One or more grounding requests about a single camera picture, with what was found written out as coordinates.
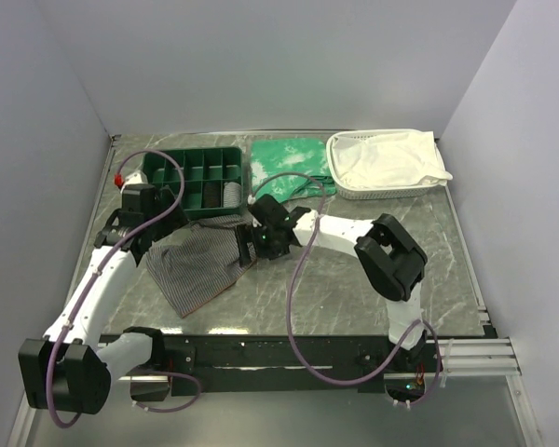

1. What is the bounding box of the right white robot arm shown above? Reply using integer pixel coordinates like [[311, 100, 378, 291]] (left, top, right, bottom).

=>
[[235, 207, 428, 372]]

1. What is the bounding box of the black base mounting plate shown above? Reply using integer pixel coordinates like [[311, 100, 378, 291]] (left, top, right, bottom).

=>
[[97, 332, 443, 404]]

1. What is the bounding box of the white plastic basket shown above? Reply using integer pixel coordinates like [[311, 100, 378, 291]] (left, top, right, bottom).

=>
[[324, 129, 443, 201]]

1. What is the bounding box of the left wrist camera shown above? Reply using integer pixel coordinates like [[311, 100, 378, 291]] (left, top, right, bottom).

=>
[[114, 170, 147, 191]]

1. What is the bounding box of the green compartment organizer tray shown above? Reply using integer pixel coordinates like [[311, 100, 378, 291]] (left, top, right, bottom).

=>
[[142, 146, 243, 221]]

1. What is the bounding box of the green white patterned underwear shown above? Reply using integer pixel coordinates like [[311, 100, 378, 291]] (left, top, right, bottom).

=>
[[250, 138, 336, 202]]

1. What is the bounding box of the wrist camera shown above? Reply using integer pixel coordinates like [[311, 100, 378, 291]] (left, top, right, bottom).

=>
[[114, 170, 147, 191], [248, 194, 288, 226]]

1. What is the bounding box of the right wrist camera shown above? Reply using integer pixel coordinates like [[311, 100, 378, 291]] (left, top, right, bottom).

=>
[[248, 194, 288, 226]]

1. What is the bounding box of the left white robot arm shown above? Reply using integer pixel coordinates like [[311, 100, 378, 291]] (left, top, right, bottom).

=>
[[18, 183, 188, 427]]

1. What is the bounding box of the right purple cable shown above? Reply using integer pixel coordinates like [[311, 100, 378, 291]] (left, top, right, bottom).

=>
[[249, 171, 443, 409]]

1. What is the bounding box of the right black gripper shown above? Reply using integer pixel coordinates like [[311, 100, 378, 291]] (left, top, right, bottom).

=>
[[236, 221, 292, 266]]

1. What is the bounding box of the rolled grey striped underwear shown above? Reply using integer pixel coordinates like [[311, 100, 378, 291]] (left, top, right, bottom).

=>
[[222, 182, 242, 208]]

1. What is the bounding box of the rolled black underwear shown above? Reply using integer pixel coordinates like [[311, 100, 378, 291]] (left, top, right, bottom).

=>
[[202, 182, 222, 209]]

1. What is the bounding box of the white cloth in basket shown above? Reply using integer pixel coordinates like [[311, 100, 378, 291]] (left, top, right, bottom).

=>
[[329, 129, 454, 192]]

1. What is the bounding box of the aluminium frame rail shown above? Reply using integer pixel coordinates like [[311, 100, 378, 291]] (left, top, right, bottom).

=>
[[384, 337, 523, 378]]

